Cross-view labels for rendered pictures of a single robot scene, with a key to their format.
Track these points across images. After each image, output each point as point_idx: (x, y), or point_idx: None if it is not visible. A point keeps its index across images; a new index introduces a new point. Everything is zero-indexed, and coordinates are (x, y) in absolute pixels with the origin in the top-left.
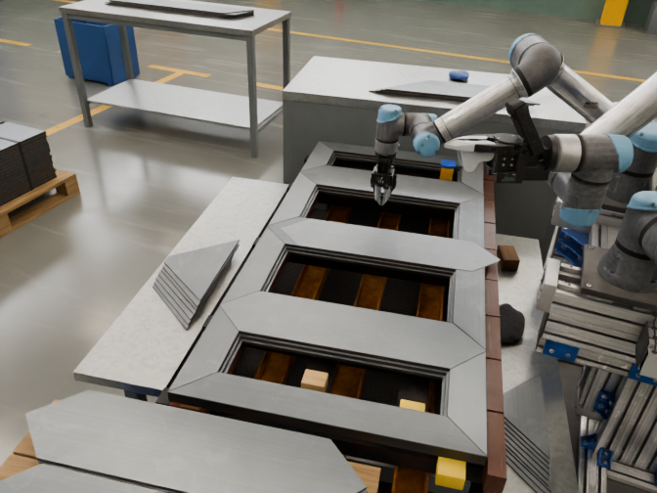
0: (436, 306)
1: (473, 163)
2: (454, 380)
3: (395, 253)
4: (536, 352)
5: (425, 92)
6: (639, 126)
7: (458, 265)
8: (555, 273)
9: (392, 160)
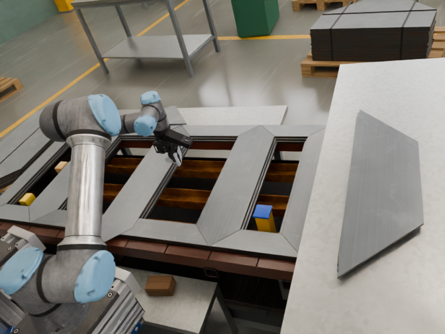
0: None
1: None
2: (21, 207)
3: (132, 183)
4: None
5: (353, 148)
6: None
7: (106, 215)
8: (17, 233)
9: (166, 138)
